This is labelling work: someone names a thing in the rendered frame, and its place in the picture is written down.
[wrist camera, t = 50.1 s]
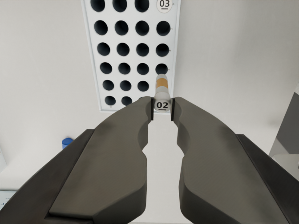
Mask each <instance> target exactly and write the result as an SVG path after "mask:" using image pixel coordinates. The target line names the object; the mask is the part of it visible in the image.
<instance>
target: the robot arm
mask: <svg viewBox="0 0 299 224"><path fill-rule="evenodd" d="M170 115H171V121H173V122H174V123H175V124H176V126H177V128H178V135H177V145H178V147H179V148H180V149H181V150H182V152H183V154H184V157H183V158H182V165H181V172H180V178H179V185H178V190H179V202H180V210H181V213H182V214H183V216H184V217H185V218H186V219H188V220H189V221H190V222H192V223H193V224H299V181H298V180H296V179H295V178H294V177H293V176H292V175H291V174H290V173H289V172H287V171H286V170H285V169H284V168H283V167H281V166H280V165H279V164H278V163H277V162H276V161H274V160H273V159H272V158H271V157H270V156H268V155H267V154H266V153H265V152H264V151H263V150H262V149H261V148H259V147H258V146H257V145H256V144H255V143H253V142H252V141H251V140H250V139H249V138H248V137H246V136H245V135H244V134H236V133H235V132H234V131H232V130H231V129H230V128H229V127H228V126H227V125H226V124H224V123H223V122H222V121H221V120H219V119H218V118H217V117H215V116H214V115H212V114H210V113H209V112H207V111H205V110H203V109H202V108H200V107H198V106H196V105H195V104H193V103H191V102H189V101H187V100H186V99H184V98H182V97H179V96H178V97H175V98H171V108H170ZM151 120H154V97H150V96H144V97H143V98H140V99H138V100H137V101H135V102H133V103H131V104H129V105H127V106H125V107H124V108H122V109H120V110H118V111H116V112H115V113H113V114H112V115H110V116H109V117H107V118H106V119H105V120H104V121H102V122H101V123H100V124H99V125H97V127H96V128H94V129H86V130H85V131H84V132H83V133H81V134H80V135H79V136H78V137H77V138H76V139H75V140H73V141H72V142H71V143H70V144H69V145H68V146H66V147H65V148H64V149H63V150H62V151H60V152H59V153H58V154H57V155H56V156H54V157H53V158H52V159H51V160H50V161H49V162H48V163H46V164H45V165H44V166H43V167H42V168H41V169H39V170H38V171H37V172H36V173H35V174H34V175H33V176H32V177H30V178H29V179H28V180H27V181H26V182H25V183H24V184H23V185H22V186H21V187H20V188H19V189H18V190H17V192H16V193H15V194H14V195H13V196H12V197H11V198H10V199H9V201H8V202H7V203H6V204H5V205H4V207H3V208H2V209H1V210H0V224H128V223H130V222H131V221H133V220H134V219H136V218H138V217H139V216H140V215H142V214H143V212H144V211H145V208H146V197H147V157H146V155H145V154H144V153H143V151H142V150H143V149H144V147H145V146H146V145H147V144H148V124H149V123H150V122H151Z"/></svg>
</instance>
